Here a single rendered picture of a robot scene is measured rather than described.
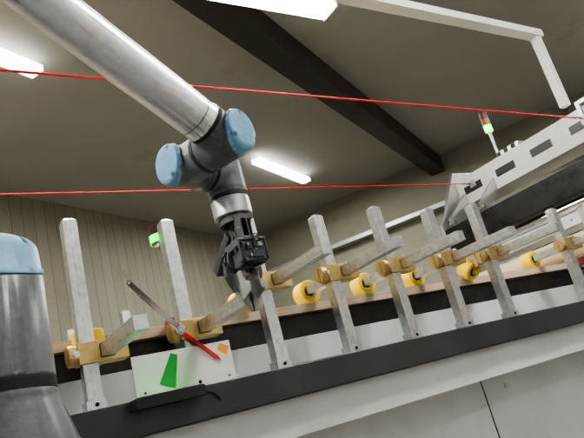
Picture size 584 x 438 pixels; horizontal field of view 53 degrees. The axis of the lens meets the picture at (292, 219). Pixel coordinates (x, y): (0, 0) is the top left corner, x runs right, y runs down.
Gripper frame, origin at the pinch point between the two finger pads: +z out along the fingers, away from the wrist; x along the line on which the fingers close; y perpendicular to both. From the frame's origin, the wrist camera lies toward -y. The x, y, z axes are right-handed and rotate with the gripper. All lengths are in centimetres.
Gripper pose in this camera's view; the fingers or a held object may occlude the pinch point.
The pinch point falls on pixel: (251, 307)
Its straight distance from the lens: 132.5
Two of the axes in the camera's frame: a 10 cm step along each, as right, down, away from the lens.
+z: 2.5, 9.2, -3.1
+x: 8.3, -0.5, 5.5
